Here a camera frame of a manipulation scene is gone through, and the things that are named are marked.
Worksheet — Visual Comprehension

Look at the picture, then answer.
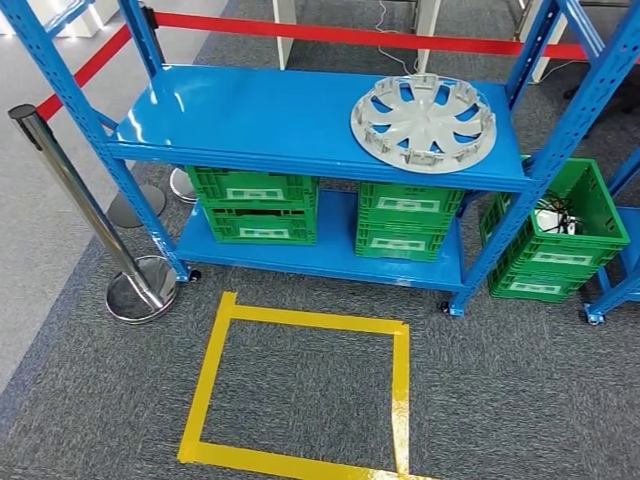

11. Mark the blue metal shelf rack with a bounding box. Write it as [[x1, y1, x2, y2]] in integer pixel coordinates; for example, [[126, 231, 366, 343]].
[[0, 0, 640, 319], [582, 145, 640, 326]]

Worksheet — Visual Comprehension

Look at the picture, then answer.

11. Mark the grey wheel hubcap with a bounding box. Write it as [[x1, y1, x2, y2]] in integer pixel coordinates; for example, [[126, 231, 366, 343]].
[[349, 74, 497, 176]]

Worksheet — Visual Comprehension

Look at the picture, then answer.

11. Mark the long red barrier belt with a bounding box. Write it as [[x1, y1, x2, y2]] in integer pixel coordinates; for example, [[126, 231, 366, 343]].
[[152, 11, 589, 62]]

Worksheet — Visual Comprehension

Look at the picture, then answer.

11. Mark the white table with crossbar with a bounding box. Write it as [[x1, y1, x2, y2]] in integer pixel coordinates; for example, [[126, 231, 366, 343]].
[[272, 0, 444, 74]]

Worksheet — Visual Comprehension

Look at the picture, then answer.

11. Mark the open green plastic crate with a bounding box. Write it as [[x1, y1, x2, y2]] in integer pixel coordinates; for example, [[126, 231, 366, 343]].
[[479, 157, 631, 280]]

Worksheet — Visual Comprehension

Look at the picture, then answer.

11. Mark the white lit plinth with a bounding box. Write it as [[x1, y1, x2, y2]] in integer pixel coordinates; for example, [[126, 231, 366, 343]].
[[0, 0, 121, 40]]

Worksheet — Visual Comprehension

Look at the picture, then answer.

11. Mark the white floor cable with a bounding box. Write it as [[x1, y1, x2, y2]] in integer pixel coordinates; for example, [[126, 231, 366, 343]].
[[374, 0, 421, 75]]

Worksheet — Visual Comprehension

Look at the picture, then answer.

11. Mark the tangled black cable bundle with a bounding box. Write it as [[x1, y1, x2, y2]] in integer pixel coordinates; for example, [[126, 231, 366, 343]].
[[534, 197, 584, 236]]

